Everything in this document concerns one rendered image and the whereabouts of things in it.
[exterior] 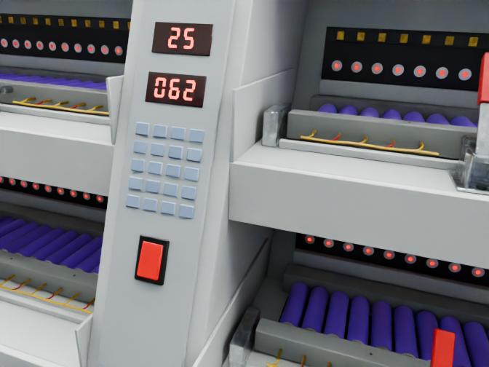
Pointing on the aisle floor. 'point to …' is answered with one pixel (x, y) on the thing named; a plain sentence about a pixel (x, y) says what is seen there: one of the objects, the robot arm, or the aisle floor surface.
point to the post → (208, 289)
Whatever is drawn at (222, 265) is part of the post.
